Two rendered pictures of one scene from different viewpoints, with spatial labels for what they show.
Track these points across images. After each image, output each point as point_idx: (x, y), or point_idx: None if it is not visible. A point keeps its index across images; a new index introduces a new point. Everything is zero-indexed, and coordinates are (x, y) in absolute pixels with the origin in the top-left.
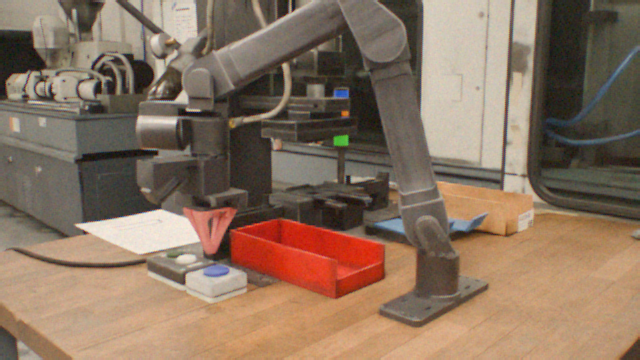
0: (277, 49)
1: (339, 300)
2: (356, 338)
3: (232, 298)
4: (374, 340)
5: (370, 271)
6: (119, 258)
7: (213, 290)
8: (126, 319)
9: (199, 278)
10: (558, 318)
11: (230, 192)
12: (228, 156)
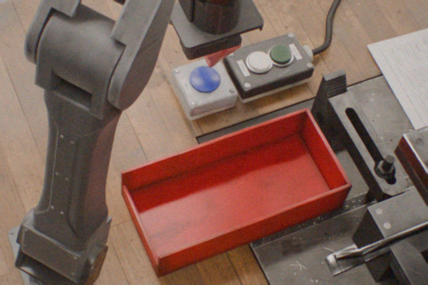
0: None
1: (116, 196)
2: (20, 170)
3: (176, 102)
4: (7, 182)
5: (146, 243)
6: (363, 27)
7: (171, 74)
8: None
9: (195, 63)
10: None
11: (186, 28)
12: (206, 4)
